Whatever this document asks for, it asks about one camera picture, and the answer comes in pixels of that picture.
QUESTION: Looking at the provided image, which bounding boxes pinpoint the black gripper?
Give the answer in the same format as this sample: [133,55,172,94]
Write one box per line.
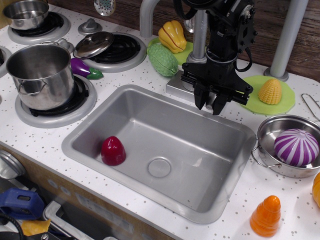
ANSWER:
[181,49,253,115]

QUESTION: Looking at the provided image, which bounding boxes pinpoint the silver faucet lever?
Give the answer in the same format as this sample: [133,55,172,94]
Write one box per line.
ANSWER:
[205,92,219,112]

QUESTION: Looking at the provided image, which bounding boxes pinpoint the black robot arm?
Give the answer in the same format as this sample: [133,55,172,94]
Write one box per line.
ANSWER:
[173,0,258,115]

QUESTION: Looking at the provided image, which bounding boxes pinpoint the green plate under corn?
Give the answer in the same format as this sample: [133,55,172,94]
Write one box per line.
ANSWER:
[243,75,295,115]

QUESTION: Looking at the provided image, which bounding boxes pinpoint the green plate behind faucet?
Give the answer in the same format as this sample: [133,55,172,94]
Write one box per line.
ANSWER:
[147,37,193,66]

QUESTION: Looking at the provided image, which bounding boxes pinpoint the green toy bitter gourd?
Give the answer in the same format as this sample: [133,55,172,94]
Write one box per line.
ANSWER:
[147,44,178,77]

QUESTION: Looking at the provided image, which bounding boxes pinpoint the yellow toy corn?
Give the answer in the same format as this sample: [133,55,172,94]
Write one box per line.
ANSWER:
[258,78,282,105]

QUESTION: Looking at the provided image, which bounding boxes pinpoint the silver toy sink basin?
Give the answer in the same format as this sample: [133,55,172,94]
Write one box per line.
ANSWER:
[62,85,256,224]

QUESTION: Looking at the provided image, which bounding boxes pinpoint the yellow toy bell pepper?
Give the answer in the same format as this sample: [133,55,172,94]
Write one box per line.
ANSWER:
[158,20,187,54]

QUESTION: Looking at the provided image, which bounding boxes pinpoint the silver toy faucet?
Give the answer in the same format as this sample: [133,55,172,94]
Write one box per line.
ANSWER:
[139,0,208,102]

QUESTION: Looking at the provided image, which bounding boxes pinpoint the hanging steel ladle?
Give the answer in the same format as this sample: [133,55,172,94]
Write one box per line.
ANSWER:
[183,18,195,34]

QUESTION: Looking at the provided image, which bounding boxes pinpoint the middle stove burner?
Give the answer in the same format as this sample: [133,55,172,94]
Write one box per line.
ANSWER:
[83,33,147,73]

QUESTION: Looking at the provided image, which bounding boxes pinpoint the stove burner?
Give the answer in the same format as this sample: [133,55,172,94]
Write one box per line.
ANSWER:
[15,74,97,129]
[7,11,71,46]
[83,33,147,73]

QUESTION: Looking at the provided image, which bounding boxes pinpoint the purple striped toy onion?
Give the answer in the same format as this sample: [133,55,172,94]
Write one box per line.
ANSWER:
[273,128,320,167]

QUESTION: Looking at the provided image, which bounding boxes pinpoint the red toy pepper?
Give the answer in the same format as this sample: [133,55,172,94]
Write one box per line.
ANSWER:
[100,136,126,166]

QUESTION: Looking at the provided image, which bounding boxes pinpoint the front left stove burner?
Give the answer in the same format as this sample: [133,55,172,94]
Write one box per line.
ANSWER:
[15,74,97,129]

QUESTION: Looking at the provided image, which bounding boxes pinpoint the steel pot lid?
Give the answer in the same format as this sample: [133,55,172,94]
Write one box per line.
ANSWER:
[73,31,115,59]

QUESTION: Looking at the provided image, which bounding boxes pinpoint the orange toy carrot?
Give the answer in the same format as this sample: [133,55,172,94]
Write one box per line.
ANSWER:
[249,195,281,238]

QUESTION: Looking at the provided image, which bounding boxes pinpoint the orange toy at edge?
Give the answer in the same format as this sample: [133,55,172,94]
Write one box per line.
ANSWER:
[312,173,320,208]

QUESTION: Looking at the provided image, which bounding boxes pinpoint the purple toy eggplant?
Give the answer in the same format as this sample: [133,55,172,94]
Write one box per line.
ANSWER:
[70,58,103,80]

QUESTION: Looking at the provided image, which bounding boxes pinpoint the hanging steel strainer spoon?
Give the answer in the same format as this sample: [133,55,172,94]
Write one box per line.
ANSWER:
[93,0,116,17]

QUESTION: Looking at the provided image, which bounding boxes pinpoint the grey stove knob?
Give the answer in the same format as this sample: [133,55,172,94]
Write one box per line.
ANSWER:
[77,18,103,36]

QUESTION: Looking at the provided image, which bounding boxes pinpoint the back left stove burner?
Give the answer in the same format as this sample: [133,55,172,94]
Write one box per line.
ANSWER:
[7,11,71,46]

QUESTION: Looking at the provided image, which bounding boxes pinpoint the large steel pot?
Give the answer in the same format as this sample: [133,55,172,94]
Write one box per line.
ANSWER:
[6,43,75,111]

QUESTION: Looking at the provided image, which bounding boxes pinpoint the small steel pot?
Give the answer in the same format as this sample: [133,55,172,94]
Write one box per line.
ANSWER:
[2,0,50,30]

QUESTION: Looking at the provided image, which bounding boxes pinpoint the silver oven knob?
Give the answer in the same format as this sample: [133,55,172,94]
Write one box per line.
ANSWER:
[0,149,26,180]

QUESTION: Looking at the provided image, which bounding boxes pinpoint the blue clamp tool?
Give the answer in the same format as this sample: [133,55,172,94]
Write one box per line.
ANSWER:
[0,188,45,220]

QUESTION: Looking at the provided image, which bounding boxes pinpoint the yellow cloth piece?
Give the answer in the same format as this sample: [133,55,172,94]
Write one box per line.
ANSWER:
[21,219,51,237]

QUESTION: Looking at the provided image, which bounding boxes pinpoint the steel pan with handles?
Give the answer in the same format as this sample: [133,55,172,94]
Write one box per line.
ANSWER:
[251,114,320,178]

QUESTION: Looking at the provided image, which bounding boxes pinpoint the grey vertical post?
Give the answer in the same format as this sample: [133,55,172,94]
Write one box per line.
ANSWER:
[264,0,309,82]

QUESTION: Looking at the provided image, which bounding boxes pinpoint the wire utensil handle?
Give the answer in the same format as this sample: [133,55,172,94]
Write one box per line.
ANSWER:
[301,93,320,122]

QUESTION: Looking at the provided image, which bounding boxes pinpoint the black cable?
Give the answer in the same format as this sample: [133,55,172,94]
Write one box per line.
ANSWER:
[0,212,27,240]

